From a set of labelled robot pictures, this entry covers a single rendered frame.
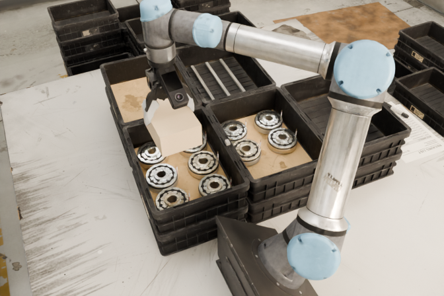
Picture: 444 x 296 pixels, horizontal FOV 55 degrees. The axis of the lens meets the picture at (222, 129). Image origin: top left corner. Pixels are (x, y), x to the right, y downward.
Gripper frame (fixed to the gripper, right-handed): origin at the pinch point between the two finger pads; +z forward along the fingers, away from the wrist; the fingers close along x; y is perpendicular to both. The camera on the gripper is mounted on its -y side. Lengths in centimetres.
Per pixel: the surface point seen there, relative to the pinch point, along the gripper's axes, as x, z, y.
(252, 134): -32.5, 26.9, 9.2
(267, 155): -32.3, 27.0, -2.6
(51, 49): 21, 108, 246
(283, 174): -27.3, 17.2, -19.4
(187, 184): -2.2, 26.9, -2.4
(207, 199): -2.8, 17.2, -18.0
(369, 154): -61, 23, -20
